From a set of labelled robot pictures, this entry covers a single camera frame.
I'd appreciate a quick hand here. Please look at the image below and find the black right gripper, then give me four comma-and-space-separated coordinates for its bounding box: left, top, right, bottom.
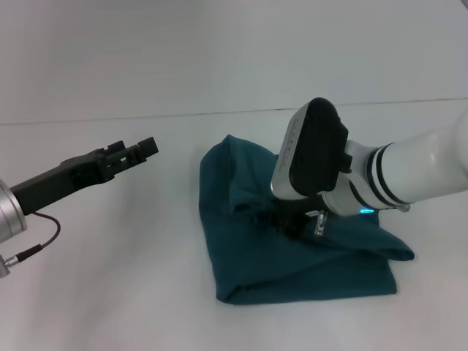
271, 196, 316, 239

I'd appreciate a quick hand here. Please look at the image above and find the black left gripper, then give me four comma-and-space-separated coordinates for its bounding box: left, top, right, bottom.
10, 136, 160, 216

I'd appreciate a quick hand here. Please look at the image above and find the teal t-shirt with FREE print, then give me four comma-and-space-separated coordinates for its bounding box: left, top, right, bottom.
199, 134, 416, 304

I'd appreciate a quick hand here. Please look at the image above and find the right arm cable with plug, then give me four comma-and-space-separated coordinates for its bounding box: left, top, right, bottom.
303, 208, 329, 239

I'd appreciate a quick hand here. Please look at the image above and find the arm cable with plug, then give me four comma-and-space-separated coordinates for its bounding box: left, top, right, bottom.
0, 211, 62, 279
303, 208, 329, 239

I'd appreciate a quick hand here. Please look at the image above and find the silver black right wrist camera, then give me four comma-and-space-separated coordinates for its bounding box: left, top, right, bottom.
269, 97, 354, 202

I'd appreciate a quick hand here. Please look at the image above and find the left arm cable with plug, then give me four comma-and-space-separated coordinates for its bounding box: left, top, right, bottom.
0, 211, 62, 279

